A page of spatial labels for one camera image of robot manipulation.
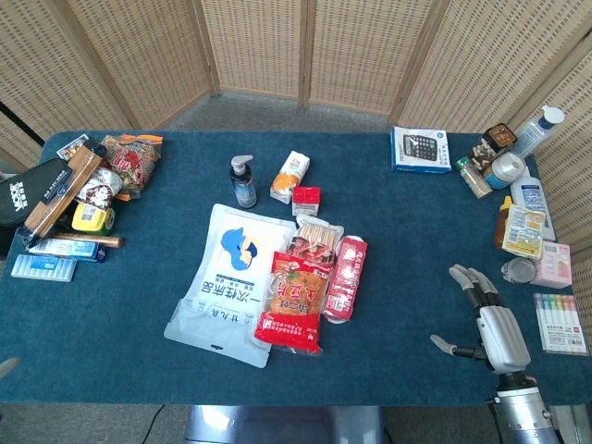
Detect small printed card pack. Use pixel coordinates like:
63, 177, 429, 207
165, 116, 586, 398
55, 133, 90, 161

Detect red white narrow packet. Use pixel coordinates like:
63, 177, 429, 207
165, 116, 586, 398
321, 234, 370, 324

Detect white-capped pill bottle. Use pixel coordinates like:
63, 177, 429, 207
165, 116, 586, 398
485, 152, 529, 191

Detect wooden framed clear box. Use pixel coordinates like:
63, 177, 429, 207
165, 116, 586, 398
23, 146, 104, 238

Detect pastel marker pen pack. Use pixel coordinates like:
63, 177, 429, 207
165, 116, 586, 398
533, 291, 590, 357

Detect blue white toothpaste box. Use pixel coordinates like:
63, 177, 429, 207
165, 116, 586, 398
28, 237, 107, 264

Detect black Victor zip case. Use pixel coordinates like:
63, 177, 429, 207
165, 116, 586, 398
0, 158, 75, 231

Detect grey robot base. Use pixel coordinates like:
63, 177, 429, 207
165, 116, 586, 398
184, 405, 386, 444

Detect orange white drink carton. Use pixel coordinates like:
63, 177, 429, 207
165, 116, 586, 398
269, 150, 312, 205

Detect woven bamboo folding screen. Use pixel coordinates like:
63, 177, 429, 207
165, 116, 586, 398
0, 0, 592, 260

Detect large white blue-print bag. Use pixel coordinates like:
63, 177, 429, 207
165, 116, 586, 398
163, 203, 298, 370

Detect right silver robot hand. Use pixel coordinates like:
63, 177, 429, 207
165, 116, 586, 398
429, 264, 532, 376

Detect light blue plastic case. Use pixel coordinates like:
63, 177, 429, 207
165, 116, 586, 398
10, 253, 78, 284

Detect yellow white packaged tray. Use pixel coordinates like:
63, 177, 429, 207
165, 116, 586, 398
500, 203, 548, 260

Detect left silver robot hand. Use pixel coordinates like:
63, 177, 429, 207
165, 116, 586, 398
0, 356, 22, 383

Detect black floor cable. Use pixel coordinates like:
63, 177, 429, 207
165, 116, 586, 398
136, 405, 167, 444

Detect small red drink carton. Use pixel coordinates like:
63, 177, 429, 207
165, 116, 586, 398
291, 185, 322, 217

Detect amber honey bottle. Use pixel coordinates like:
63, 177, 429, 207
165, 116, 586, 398
492, 195, 515, 252

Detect yellow tin can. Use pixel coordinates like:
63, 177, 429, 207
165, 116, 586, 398
70, 201, 117, 236

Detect brown white snack bag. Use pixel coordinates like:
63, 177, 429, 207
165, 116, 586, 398
75, 166, 124, 212

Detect blue white calculator box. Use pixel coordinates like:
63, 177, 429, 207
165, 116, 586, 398
390, 125, 453, 176

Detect green lid spice bottle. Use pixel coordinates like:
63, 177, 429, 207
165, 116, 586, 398
457, 156, 494, 201

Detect pink white box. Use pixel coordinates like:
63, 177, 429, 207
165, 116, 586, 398
530, 240, 574, 290

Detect blue table cloth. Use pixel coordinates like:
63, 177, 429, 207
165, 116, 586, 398
0, 130, 592, 408

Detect white lotion bottle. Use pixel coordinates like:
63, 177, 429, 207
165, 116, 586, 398
509, 175, 558, 242

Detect red orange snack bag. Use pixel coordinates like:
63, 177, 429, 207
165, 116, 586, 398
253, 250, 336, 357

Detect clear spray bottle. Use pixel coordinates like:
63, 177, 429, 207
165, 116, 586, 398
510, 105, 567, 161

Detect copper coloured tube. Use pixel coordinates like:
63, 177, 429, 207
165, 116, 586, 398
47, 231, 126, 250

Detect red patterned snack bag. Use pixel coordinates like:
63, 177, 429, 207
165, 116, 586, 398
101, 133, 165, 201

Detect dark pump dispenser bottle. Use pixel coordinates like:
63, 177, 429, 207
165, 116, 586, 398
228, 154, 259, 211

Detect clear bag of sticks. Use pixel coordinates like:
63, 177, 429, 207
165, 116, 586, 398
288, 213, 346, 279

